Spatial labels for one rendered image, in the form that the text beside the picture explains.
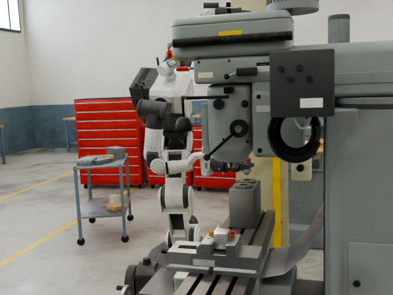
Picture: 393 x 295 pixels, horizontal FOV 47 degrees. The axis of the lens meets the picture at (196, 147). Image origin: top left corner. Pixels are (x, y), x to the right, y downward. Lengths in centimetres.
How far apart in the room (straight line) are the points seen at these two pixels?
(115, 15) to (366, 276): 1091
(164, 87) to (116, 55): 968
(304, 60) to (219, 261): 77
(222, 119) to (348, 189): 54
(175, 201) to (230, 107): 92
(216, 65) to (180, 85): 66
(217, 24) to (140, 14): 1011
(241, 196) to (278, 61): 86
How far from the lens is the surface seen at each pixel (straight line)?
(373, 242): 173
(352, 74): 171
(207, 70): 176
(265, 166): 364
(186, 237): 272
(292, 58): 146
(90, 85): 1237
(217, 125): 178
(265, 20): 172
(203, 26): 176
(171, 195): 253
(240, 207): 214
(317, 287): 209
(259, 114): 172
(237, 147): 178
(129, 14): 1195
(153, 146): 227
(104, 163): 485
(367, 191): 169
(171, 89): 234
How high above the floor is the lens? 164
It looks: 8 degrees down
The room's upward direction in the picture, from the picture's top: 2 degrees counter-clockwise
